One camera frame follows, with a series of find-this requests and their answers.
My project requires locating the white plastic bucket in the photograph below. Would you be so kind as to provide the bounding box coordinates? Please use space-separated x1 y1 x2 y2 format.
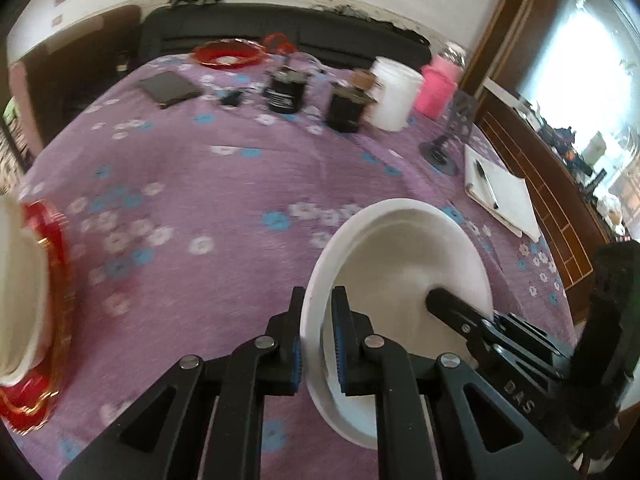
369 56 425 132

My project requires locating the brown wooden door frame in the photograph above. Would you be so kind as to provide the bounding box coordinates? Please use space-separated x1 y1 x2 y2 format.
457 0 576 106

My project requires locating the black electric motor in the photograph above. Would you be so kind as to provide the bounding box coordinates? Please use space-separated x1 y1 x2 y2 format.
263 62 312 114

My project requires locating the black smartphone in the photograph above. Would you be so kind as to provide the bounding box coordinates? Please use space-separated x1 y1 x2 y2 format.
139 71 203 110

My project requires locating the metal phone stand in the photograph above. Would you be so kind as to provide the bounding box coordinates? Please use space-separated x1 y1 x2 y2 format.
419 89 481 177

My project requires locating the dusty black motor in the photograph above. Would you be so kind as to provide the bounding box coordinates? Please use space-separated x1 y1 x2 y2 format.
327 82 378 133

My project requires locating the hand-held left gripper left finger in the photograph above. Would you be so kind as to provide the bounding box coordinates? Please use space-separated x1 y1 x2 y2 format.
59 286 307 480

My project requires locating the cream ribbed plate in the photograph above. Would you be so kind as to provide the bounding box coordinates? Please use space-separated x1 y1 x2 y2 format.
0 192 51 386

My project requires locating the pink covered container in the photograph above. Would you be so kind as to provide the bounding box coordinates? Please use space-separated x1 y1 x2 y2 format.
414 56 460 118

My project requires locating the clear glass jar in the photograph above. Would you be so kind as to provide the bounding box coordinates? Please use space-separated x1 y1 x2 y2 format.
442 41 468 68

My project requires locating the white bowl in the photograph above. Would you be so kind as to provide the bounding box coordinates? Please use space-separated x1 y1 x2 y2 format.
300 199 493 451

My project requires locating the brown wooden lattice furniture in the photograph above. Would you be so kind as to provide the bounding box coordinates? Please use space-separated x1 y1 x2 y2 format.
475 85 613 318

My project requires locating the red plastic bag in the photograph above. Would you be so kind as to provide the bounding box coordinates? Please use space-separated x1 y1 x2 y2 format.
262 33 298 56

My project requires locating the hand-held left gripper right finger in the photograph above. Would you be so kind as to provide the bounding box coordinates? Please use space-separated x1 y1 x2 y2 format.
330 286 581 480

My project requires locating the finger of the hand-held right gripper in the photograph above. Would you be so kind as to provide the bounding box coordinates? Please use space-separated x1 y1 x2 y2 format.
492 312 574 379
425 287 567 442

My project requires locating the black pen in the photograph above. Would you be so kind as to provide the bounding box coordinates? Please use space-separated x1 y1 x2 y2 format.
474 160 500 211

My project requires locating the red glass plate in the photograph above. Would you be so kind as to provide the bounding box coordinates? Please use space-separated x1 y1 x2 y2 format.
192 39 266 68
0 200 76 433

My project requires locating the white notebook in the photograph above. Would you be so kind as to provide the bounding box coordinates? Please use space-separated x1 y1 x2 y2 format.
463 144 542 243

